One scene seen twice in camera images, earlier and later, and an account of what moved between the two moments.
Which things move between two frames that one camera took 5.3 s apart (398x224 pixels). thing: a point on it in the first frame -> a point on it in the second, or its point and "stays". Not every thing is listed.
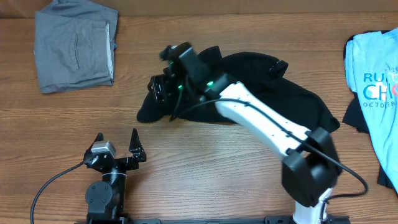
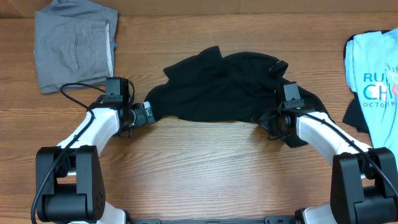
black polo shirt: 265,75 stays
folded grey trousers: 75,42 stays
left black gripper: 135,148 -> 141,117
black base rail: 269,219 stays
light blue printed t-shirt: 371,63 stays
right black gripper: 165,83 -> 264,121
